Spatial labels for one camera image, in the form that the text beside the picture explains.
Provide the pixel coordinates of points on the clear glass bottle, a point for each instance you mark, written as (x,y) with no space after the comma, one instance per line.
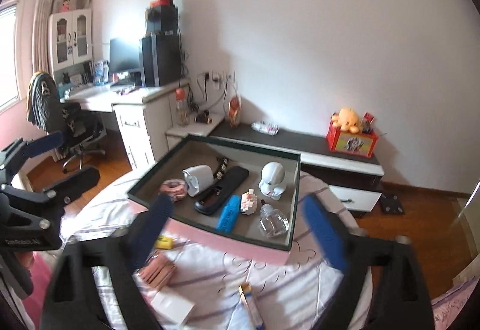
(272,221)

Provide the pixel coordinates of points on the white striped quilt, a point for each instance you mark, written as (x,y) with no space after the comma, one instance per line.
(225,277)

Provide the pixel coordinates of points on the pink building block figure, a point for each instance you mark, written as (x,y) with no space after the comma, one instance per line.
(249,202)

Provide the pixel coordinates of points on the clear bag with orange contents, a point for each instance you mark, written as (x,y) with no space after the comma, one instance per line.
(235,112)

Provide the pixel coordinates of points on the white box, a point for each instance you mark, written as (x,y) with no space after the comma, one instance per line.
(172,305)

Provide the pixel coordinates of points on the white astronaut figurine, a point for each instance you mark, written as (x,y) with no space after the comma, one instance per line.
(272,180)

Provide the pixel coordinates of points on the white wall socket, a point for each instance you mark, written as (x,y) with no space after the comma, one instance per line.
(229,76)
(206,75)
(216,76)

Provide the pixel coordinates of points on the yellow highlighter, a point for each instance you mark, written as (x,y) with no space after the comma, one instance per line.
(165,241)

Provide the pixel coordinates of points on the black and white low cabinet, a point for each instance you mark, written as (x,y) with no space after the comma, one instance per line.
(307,144)

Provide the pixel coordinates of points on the white glass door cabinet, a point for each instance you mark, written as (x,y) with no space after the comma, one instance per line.
(71,37)

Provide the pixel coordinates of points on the white curved plastic holder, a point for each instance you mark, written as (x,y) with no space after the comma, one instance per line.
(198,178)

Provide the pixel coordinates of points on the pink quilt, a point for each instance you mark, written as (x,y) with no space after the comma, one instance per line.
(457,307)

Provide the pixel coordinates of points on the red printed storage box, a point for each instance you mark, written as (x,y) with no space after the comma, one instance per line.
(352,142)

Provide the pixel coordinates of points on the white snack packet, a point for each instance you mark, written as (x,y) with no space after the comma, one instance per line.
(265,127)

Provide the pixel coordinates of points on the pink box with green rim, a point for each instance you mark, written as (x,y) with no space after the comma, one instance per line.
(225,243)

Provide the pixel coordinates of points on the black remote control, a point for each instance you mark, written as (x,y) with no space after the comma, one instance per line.
(221,189)

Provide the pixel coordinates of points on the small black device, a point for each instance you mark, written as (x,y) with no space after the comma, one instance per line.
(203,116)

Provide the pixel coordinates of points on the pink doll figure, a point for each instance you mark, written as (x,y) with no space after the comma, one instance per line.
(66,4)

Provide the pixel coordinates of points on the black computer tower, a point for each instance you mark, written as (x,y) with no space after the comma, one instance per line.
(159,59)

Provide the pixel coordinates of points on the grey jacket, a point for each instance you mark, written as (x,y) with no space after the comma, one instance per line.
(43,101)

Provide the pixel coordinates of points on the black floor scale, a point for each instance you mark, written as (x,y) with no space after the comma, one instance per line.
(392,204)

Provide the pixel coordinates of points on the pink donut block toy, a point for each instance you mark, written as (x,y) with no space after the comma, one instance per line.
(173,189)

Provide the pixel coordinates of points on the white desk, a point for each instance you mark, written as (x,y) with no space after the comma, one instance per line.
(135,123)

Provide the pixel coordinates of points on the black computer monitor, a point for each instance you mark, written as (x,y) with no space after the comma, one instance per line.
(125,56)

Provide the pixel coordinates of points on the black cardboard box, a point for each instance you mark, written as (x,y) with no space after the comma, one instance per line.
(161,19)

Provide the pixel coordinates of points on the beige curtain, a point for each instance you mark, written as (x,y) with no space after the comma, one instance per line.
(47,22)

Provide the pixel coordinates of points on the blue packet on desk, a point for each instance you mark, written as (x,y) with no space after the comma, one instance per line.
(100,71)

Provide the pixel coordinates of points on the window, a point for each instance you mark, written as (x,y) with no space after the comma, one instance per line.
(7,56)

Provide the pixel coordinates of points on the orange octopus plush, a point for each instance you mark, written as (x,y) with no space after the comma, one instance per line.
(347,119)

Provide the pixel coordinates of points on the rose gold round tin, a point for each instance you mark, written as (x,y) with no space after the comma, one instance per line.
(155,272)

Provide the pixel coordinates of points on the black keyboard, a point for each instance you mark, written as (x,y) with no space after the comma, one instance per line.
(127,80)

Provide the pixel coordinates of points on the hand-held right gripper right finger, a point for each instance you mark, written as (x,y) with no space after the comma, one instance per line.
(322,228)

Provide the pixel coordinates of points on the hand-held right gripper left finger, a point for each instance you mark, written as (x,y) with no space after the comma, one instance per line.
(153,225)

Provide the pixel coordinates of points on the blue and white carton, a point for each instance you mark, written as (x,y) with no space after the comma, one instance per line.
(251,303)

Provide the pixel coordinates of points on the small red card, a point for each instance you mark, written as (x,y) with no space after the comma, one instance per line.
(368,121)

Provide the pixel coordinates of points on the black office chair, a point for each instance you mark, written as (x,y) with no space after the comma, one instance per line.
(75,127)

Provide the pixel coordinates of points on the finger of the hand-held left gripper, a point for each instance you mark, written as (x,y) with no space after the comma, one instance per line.
(75,183)
(45,143)

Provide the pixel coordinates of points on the blue plastic case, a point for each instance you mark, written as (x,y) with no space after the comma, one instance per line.
(228,213)

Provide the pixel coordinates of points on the red capped water bottle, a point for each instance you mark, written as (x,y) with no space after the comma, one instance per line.
(182,108)

